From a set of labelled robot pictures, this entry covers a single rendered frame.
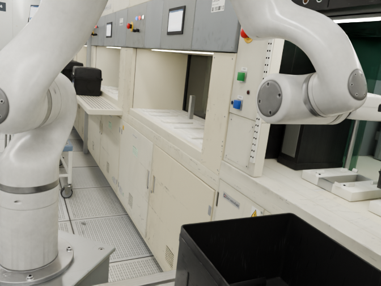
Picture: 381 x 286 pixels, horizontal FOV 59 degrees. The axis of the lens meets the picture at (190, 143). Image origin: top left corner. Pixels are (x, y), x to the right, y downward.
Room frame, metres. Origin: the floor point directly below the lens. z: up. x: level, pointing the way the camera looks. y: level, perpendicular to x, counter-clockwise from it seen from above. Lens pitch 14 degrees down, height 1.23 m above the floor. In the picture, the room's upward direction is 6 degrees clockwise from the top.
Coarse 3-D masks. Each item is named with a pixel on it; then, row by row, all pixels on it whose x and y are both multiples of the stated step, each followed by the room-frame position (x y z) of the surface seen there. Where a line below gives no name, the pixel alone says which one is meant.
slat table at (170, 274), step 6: (174, 270) 0.69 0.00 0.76; (144, 276) 0.65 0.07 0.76; (150, 276) 0.66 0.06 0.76; (156, 276) 0.66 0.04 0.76; (162, 276) 0.66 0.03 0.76; (168, 276) 0.66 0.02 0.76; (174, 276) 0.67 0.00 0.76; (114, 282) 0.62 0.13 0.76; (120, 282) 0.63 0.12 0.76; (126, 282) 0.63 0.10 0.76; (132, 282) 0.63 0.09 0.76; (138, 282) 0.63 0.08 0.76; (144, 282) 0.64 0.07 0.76; (150, 282) 0.64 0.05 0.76; (156, 282) 0.64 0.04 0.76; (162, 282) 0.65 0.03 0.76; (168, 282) 0.65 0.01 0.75; (174, 282) 0.65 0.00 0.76
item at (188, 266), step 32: (192, 224) 0.59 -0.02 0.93; (224, 224) 0.62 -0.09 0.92; (256, 224) 0.66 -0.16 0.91; (288, 224) 0.69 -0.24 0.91; (192, 256) 0.52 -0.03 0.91; (224, 256) 0.63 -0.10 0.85; (256, 256) 0.66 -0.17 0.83; (288, 256) 0.68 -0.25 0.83; (320, 256) 0.61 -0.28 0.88; (352, 256) 0.55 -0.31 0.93
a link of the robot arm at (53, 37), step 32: (64, 0) 0.61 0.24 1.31; (96, 0) 0.63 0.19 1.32; (32, 32) 0.61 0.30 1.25; (64, 32) 0.61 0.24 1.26; (0, 64) 0.59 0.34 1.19; (32, 64) 0.59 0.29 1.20; (64, 64) 0.62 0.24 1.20; (0, 96) 0.56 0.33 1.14; (32, 96) 0.58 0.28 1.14; (0, 128) 0.57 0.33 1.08; (32, 128) 0.62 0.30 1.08
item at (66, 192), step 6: (66, 144) 2.66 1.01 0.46; (66, 150) 2.61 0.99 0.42; (72, 150) 2.63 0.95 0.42; (72, 156) 2.64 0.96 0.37; (60, 162) 3.39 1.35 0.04; (72, 162) 2.65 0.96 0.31; (66, 168) 2.78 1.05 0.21; (60, 174) 2.62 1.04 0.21; (66, 174) 2.63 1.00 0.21; (66, 186) 2.63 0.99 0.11; (60, 192) 2.62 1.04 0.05; (66, 192) 2.62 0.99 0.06; (72, 192) 2.65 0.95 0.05
